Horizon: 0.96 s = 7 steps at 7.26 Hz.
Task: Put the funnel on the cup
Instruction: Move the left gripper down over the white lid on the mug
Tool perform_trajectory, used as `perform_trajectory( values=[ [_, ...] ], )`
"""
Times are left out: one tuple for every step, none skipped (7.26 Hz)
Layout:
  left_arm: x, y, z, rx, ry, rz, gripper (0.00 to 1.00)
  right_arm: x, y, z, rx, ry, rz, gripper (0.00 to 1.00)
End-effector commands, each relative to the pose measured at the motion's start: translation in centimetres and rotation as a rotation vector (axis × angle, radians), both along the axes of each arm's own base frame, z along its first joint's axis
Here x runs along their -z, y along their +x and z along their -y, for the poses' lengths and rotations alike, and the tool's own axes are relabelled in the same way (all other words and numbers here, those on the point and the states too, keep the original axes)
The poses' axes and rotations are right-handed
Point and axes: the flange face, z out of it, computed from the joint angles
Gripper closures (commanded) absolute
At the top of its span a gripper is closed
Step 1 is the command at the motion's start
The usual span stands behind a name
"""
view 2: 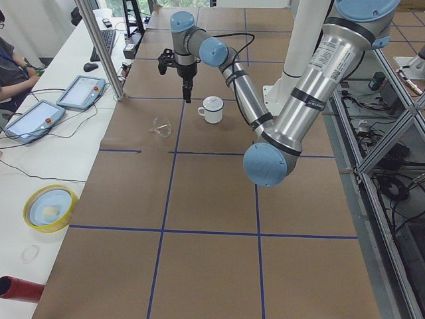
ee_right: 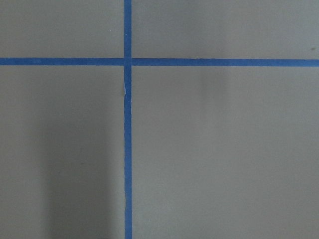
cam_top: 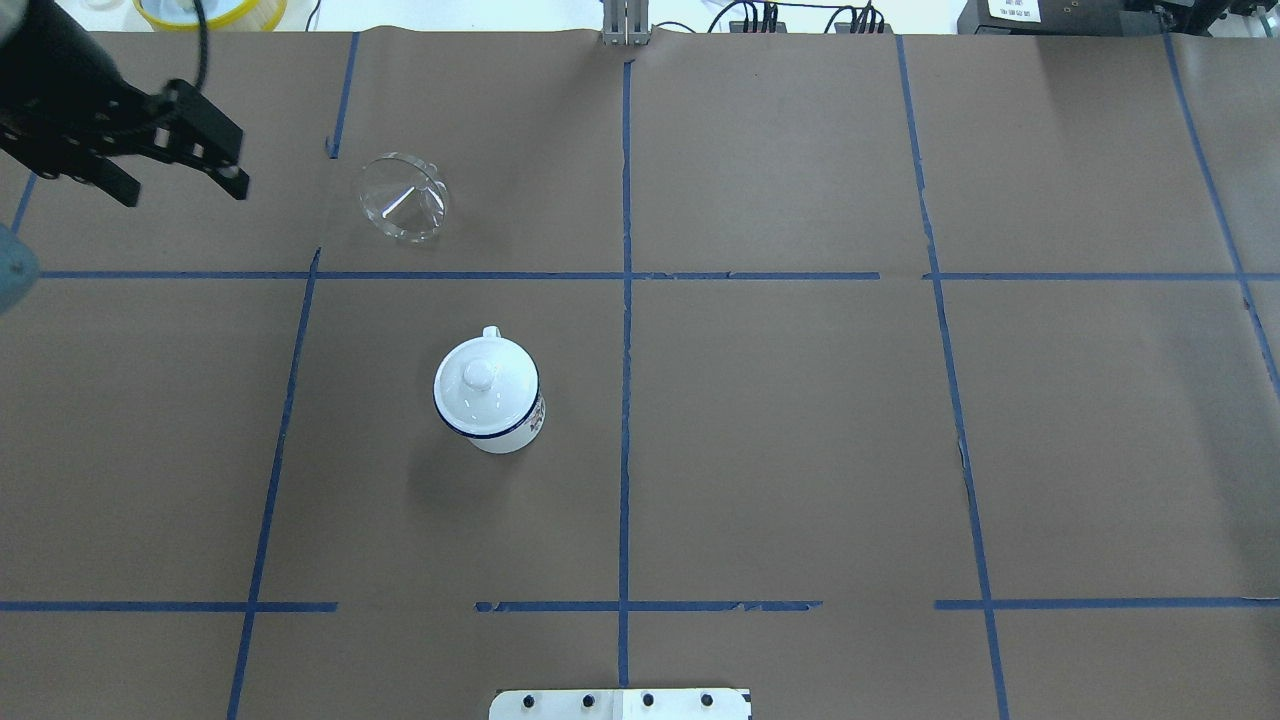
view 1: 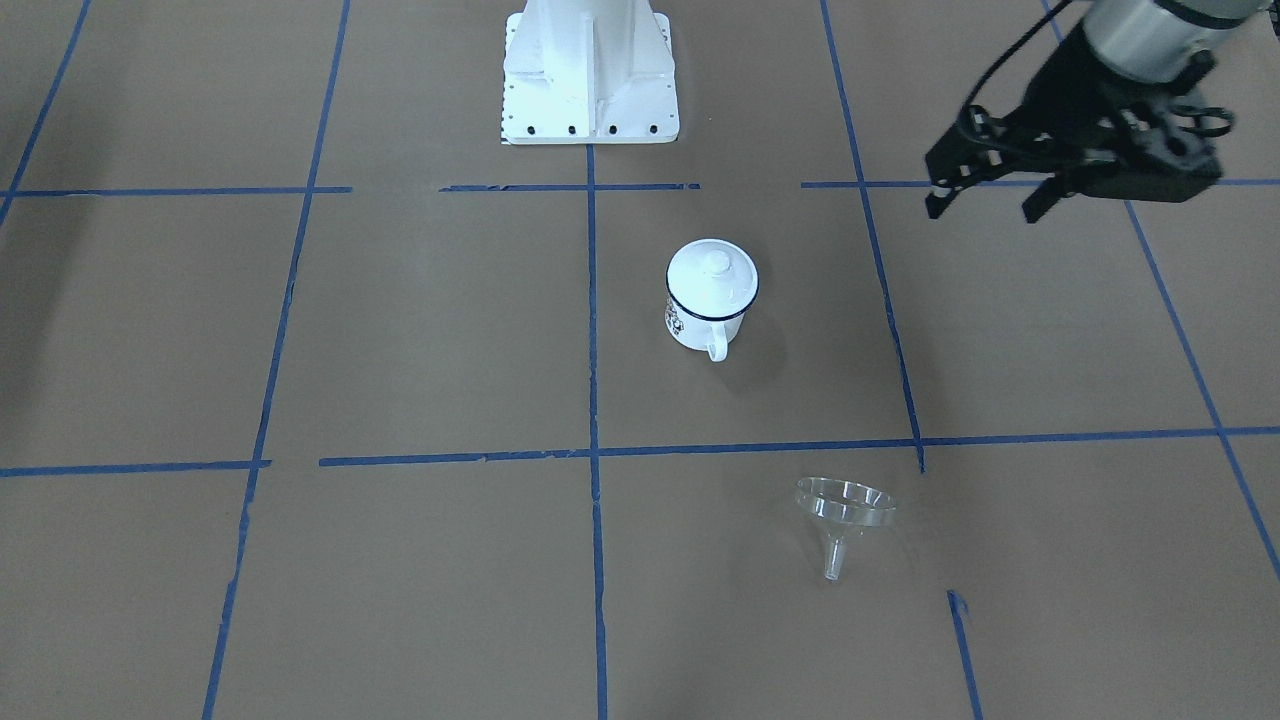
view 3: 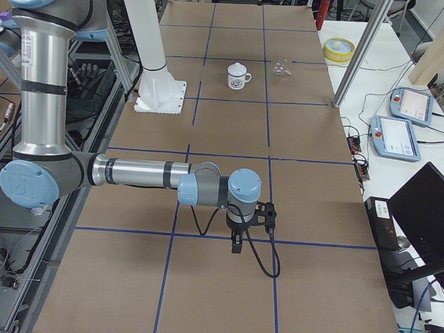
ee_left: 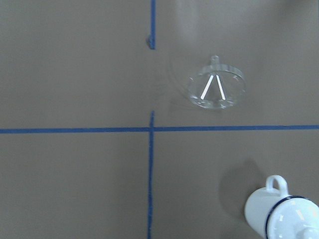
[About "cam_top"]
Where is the brown paper table cover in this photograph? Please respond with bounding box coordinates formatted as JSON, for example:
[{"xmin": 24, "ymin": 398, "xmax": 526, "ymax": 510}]
[{"xmin": 3, "ymin": 28, "xmax": 1277, "ymax": 719}]

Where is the white enamel mug lid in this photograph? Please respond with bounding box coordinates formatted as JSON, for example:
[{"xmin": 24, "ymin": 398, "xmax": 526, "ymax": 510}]
[{"xmin": 433, "ymin": 336, "xmax": 541, "ymax": 439}]

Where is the yellow tape roll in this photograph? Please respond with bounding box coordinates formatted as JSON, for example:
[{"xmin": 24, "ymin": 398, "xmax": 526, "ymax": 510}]
[{"xmin": 132, "ymin": 1, "xmax": 291, "ymax": 32}]

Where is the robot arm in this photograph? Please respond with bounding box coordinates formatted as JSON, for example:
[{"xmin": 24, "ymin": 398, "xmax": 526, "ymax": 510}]
[{"xmin": 1, "ymin": 1, "xmax": 250, "ymax": 208}]

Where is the aluminium frame post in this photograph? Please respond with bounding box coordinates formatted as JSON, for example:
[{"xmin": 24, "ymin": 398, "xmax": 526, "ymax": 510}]
[{"xmin": 600, "ymin": 0, "xmax": 652, "ymax": 47}]

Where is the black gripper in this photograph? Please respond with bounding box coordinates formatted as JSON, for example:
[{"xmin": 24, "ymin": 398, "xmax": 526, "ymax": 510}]
[{"xmin": 3, "ymin": 79, "xmax": 251, "ymax": 208}]

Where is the white enamel mug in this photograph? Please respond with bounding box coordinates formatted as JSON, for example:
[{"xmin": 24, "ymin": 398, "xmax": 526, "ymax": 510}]
[{"xmin": 433, "ymin": 325, "xmax": 547, "ymax": 455}]

